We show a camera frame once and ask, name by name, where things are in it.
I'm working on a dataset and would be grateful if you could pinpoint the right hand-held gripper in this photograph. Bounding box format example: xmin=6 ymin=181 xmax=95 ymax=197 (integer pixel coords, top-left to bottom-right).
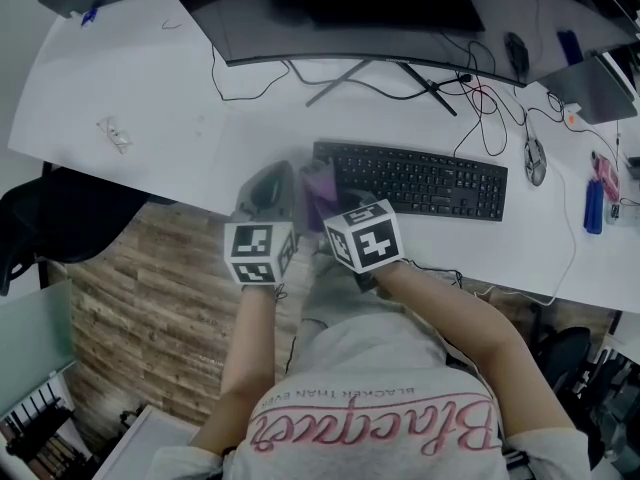
xmin=323 ymin=189 xmax=406 ymax=275

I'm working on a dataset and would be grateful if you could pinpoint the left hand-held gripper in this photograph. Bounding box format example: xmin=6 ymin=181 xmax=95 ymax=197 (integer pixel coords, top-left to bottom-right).
xmin=222 ymin=160 xmax=300 ymax=287

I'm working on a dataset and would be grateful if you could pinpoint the purple cloth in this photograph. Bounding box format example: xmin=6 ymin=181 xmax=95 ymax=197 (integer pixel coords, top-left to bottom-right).
xmin=299 ymin=160 xmax=339 ymax=234

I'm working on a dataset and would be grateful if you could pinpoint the black keyboard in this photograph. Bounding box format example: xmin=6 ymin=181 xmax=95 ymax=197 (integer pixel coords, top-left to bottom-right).
xmin=312 ymin=140 xmax=510 ymax=223

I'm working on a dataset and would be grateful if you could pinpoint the person's left forearm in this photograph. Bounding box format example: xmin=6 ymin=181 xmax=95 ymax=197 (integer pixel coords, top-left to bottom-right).
xmin=192 ymin=282 xmax=286 ymax=457

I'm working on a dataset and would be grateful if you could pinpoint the person's right forearm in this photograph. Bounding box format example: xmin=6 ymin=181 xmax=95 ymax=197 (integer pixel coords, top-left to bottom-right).
xmin=372 ymin=257 xmax=581 ymax=449

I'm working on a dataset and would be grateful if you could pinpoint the black monitor stand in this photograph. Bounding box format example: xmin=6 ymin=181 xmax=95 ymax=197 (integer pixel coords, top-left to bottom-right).
xmin=304 ymin=59 xmax=459 ymax=118

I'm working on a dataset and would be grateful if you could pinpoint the white printed t-shirt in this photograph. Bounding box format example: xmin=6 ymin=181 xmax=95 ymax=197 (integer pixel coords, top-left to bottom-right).
xmin=159 ymin=247 xmax=601 ymax=480

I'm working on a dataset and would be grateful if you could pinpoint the grey computer mouse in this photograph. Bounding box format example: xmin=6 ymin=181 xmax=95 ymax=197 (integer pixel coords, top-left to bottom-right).
xmin=523 ymin=135 xmax=548 ymax=188

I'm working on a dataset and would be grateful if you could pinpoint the curved black monitor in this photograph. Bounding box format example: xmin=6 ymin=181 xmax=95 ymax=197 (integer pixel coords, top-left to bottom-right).
xmin=154 ymin=0 xmax=640 ymax=89

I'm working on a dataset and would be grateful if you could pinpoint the black office chair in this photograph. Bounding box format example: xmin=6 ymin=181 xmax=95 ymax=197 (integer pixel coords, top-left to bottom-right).
xmin=0 ymin=167 xmax=151 ymax=297
xmin=529 ymin=317 xmax=640 ymax=419

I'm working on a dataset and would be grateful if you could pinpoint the blue folded pouch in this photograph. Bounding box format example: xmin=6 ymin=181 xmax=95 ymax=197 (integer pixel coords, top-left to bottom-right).
xmin=583 ymin=180 xmax=605 ymax=236

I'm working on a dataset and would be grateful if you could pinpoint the pink handheld device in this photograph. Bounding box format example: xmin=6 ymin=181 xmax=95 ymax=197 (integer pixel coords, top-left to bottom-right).
xmin=591 ymin=151 xmax=621 ymax=200

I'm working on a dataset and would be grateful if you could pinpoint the frosted glass panel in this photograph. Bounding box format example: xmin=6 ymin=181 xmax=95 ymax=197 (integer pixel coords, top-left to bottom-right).
xmin=0 ymin=278 xmax=76 ymax=419

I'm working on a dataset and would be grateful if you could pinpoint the black monitor power cable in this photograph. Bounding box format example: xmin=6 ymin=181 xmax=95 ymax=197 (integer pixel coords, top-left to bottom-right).
xmin=209 ymin=47 xmax=291 ymax=103

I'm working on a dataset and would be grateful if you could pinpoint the white cable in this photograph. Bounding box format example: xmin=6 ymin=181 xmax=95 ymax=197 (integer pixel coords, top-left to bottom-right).
xmin=467 ymin=165 xmax=579 ymax=308

